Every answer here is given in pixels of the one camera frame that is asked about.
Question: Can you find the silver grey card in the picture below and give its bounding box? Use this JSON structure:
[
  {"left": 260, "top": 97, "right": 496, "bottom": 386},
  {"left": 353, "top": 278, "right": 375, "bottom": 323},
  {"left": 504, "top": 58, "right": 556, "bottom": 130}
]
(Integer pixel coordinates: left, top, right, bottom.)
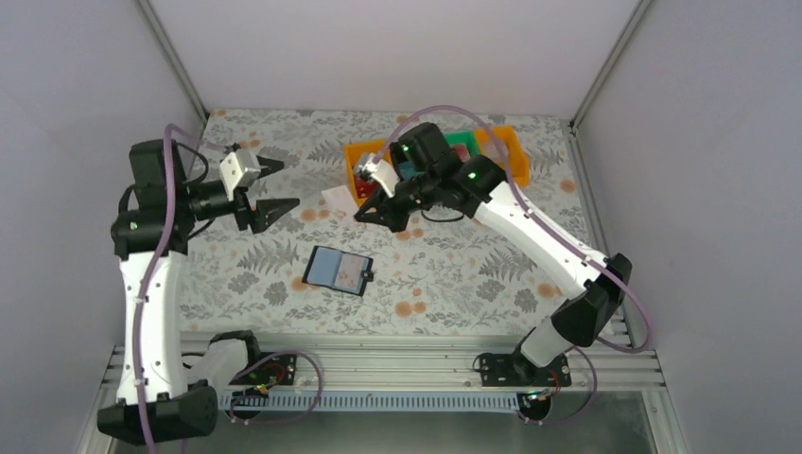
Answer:
[{"left": 322, "top": 185, "right": 357, "bottom": 213}]

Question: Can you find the black leather card holder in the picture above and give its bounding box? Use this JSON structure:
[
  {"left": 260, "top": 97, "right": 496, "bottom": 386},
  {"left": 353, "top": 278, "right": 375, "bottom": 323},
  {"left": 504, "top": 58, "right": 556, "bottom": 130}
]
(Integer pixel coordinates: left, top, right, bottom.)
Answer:
[{"left": 302, "top": 246, "right": 375, "bottom": 296}]

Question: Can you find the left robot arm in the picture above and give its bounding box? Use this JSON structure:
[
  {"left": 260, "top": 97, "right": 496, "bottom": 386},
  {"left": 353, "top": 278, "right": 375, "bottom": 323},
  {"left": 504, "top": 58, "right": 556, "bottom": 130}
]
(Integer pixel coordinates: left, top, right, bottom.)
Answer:
[{"left": 96, "top": 138, "right": 298, "bottom": 448}]

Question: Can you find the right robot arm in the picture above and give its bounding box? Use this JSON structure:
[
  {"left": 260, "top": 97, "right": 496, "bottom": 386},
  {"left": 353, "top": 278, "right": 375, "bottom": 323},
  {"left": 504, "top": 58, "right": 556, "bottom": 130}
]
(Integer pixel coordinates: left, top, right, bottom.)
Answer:
[{"left": 354, "top": 122, "right": 632, "bottom": 387}]

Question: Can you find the red VIP cards stack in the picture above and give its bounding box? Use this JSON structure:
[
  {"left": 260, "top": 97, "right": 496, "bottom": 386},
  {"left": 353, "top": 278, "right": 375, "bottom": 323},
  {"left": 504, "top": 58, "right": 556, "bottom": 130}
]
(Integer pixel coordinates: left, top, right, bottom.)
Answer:
[{"left": 354, "top": 178, "right": 376, "bottom": 199}]

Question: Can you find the near orange bin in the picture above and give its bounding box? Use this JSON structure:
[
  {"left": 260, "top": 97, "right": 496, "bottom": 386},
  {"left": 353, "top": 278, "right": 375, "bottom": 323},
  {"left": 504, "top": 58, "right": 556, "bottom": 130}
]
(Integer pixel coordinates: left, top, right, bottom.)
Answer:
[{"left": 342, "top": 138, "right": 392, "bottom": 208}]

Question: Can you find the orange bin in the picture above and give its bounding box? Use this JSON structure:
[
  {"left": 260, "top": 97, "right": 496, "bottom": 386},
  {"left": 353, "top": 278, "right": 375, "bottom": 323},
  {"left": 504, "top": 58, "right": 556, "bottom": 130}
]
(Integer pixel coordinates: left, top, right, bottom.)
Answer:
[
  {"left": 342, "top": 138, "right": 392, "bottom": 208},
  {"left": 472, "top": 125, "right": 531, "bottom": 187}
]

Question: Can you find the floral table mat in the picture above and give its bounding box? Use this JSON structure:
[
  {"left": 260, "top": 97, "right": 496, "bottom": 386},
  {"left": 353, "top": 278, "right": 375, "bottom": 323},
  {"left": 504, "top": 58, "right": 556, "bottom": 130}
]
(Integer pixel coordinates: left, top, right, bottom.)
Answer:
[{"left": 178, "top": 109, "right": 565, "bottom": 336}]

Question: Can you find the green bin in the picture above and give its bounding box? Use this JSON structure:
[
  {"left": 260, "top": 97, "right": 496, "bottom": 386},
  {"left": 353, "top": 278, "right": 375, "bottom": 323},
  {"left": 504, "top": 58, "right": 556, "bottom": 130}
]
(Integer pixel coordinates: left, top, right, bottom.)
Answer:
[{"left": 445, "top": 131, "right": 480, "bottom": 162}]

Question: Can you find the far orange bin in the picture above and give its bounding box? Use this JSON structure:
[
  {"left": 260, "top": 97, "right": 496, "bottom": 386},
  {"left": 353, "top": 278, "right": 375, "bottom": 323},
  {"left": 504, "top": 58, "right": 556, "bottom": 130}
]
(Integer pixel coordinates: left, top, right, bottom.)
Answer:
[{"left": 472, "top": 125, "right": 531, "bottom": 187}]

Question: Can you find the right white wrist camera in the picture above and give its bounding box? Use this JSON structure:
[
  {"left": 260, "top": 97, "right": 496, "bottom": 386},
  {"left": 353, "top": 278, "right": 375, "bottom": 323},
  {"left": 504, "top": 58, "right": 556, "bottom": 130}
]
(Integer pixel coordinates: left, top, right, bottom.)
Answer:
[{"left": 354, "top": 154, "right": 400, "bottom": 198}]

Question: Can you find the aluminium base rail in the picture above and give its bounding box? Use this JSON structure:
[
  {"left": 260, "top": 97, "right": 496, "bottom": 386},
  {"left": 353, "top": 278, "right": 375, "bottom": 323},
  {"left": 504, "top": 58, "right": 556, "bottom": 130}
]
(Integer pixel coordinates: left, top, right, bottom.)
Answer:
[{"left": 101, "top": 332, "right": 667, "bottom": 393}]

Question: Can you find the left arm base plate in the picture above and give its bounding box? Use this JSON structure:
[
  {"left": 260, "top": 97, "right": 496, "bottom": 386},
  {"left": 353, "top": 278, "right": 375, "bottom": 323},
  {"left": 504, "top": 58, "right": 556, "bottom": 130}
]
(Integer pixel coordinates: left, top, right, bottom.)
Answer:
[{"left": 230, "top": 354, "right": 298, "bottom": 387}]

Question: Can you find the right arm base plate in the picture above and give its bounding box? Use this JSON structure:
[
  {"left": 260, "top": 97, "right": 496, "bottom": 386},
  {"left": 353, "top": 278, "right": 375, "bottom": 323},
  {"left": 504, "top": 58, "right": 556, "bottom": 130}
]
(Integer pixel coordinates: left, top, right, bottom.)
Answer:
[{"left": 472, "top": 353, "right": 572, "bottom": 388}]

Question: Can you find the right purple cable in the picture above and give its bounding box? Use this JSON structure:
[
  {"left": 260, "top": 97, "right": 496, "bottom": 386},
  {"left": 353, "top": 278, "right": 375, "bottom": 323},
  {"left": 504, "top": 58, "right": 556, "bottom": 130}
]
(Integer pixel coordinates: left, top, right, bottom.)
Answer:
[{"left": 369, "top": 104, "right": 656, "bottom": 428}]

